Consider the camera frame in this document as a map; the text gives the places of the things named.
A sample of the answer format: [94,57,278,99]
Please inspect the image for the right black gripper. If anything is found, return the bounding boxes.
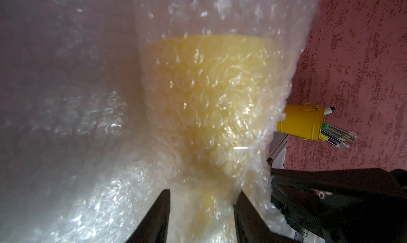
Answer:
[271,168,407,243]

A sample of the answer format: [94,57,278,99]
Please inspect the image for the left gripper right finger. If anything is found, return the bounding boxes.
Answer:
[233,191,293,243]

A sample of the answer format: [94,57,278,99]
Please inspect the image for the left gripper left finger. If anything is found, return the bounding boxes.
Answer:
[126,189,171,243]

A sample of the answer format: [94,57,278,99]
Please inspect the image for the yellow glass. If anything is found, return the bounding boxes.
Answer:
[135,0,321,243]

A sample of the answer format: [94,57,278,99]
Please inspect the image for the yellow cup with pens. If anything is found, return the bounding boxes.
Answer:
[277,104,358,148]

